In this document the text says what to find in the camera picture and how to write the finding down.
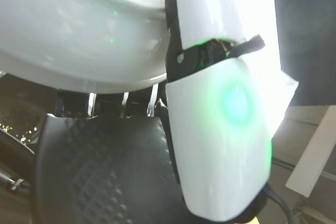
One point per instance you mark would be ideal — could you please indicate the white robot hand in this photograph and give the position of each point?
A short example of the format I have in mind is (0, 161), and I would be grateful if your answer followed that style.
(223, 142)

